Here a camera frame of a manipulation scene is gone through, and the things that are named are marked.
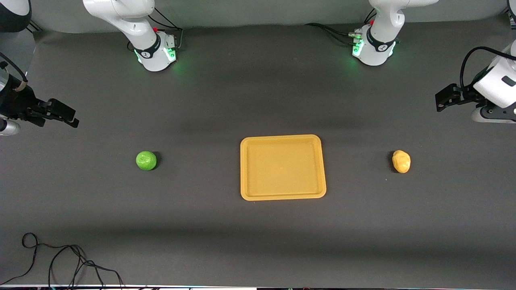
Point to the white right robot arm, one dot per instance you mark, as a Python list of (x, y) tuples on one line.
[(133, 24)]

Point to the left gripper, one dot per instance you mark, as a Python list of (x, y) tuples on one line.
[(467, 96)]

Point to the black diagonal frame strut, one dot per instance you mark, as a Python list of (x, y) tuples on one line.
[(34, 27)]

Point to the yellow potato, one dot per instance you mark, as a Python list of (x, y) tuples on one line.
[(401, 162)]

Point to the yellow plastic tray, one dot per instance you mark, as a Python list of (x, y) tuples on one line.
[(282, 169)]

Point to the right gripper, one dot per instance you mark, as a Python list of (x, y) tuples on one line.
[(16, 101)]

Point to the dark grey table mat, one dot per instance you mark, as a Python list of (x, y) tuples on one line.
[(258, 100)]

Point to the dark corner frame strut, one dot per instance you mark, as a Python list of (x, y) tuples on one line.
[(512, 12)]

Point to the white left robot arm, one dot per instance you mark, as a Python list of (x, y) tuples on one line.
[(383, 24)]

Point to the green apple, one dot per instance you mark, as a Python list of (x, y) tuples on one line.
[(146, 160)]

